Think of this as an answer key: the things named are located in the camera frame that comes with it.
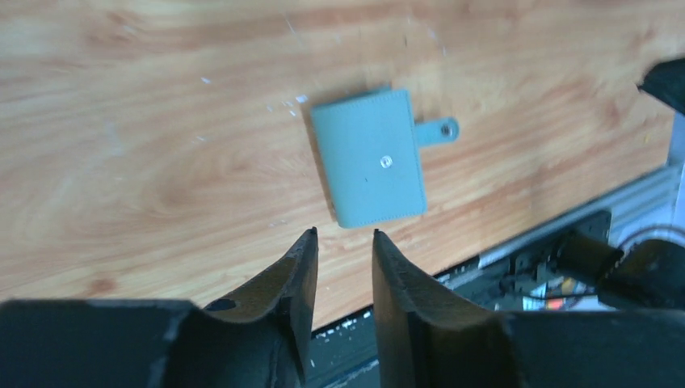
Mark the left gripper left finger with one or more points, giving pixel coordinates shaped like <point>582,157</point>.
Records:
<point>257,335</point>

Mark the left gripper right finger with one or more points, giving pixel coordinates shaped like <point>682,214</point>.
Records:
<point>428,336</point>

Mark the green card holder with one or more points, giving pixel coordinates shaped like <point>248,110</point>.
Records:
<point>369,146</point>

